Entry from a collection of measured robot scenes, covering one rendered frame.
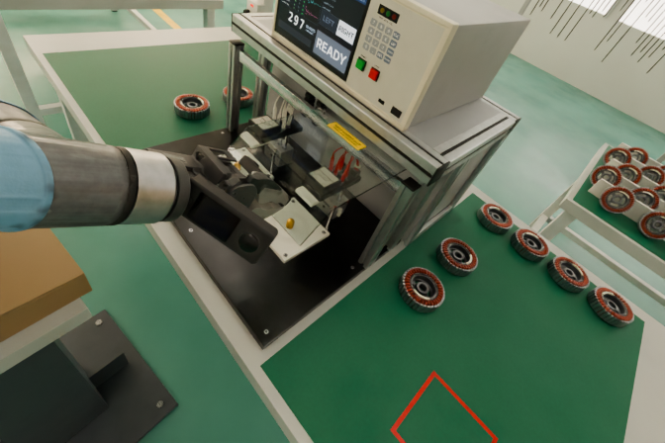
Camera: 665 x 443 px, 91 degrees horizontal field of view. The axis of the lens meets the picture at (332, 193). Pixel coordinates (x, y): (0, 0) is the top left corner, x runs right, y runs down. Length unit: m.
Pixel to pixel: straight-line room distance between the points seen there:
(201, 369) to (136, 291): 0.44
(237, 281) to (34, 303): 0.34
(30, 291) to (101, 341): 0.84
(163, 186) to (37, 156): 0.10
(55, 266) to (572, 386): 1.12
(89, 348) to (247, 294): 0.93
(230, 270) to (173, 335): 0.81
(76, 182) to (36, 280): 0.48
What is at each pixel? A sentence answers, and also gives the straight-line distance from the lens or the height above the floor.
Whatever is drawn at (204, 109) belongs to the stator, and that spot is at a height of 0.78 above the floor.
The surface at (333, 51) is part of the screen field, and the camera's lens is 0.76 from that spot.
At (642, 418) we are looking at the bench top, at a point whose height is 0.75.
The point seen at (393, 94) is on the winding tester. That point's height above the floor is 1.17.
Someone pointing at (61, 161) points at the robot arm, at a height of 1.23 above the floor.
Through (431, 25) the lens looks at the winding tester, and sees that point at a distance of 0.63.
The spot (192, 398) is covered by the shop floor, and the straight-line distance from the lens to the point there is 1.48.
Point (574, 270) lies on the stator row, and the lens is 1.28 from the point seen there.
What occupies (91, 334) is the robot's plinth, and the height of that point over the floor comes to 0.02.
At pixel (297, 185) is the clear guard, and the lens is 0.56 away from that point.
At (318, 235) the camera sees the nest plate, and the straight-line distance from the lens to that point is 0.85.
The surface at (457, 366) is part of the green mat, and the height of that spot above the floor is 0.75.
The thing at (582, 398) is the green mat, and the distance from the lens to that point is 1.05.
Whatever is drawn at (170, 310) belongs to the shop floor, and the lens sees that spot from 1.60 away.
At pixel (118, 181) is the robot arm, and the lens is 0.33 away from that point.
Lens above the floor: 1.44
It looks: 43 degrees down
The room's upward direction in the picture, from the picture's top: 20 degrees clockwise
